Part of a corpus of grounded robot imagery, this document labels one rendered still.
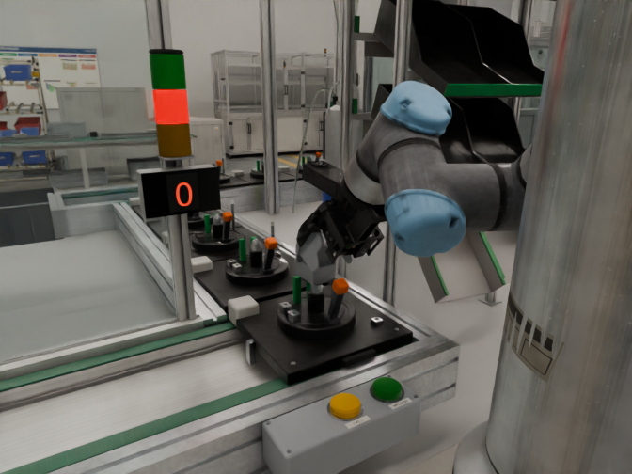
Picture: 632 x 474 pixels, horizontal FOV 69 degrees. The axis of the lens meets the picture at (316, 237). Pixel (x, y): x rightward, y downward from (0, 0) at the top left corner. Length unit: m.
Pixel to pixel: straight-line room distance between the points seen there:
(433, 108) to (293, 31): 11.61
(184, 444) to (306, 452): 0.14
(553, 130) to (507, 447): 0.15
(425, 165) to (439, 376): 0.42
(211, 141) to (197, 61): 3.54
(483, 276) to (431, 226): 0.51
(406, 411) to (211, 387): 0.30
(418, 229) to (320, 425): 0.29
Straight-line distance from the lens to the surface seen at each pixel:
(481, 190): 0.50
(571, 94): 0.21
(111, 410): 0.78
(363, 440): 0.65
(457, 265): 0.94
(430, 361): 0.78
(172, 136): 0.75
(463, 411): 0.84
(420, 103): 0.54
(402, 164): 0.50
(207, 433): 0.63
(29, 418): 0.82
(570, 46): 0.21
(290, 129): 10.10
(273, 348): 0.76
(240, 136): 9.77
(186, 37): 11.41
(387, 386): 0.68
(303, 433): 0.62
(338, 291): 0.73
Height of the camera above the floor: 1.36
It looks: 18 degrees down
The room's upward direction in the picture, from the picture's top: straight up
